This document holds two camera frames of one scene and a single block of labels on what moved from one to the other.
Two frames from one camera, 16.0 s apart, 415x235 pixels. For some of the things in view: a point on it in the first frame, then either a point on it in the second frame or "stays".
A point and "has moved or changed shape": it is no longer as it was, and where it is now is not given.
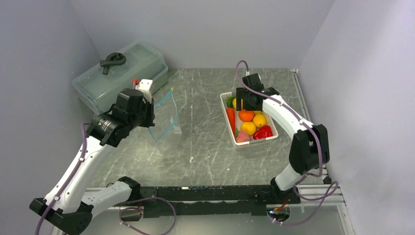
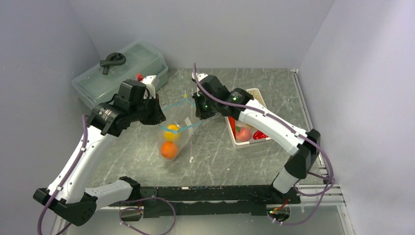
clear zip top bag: x=167 y=131 has moved or changed shape
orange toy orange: x=246 y=116 has moved or changed shape
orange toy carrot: x=231 y=116 stays
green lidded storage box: x=99 y=88 stays
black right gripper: x=241 y=94 → x=200 y=113
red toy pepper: x=264 y=132 stays
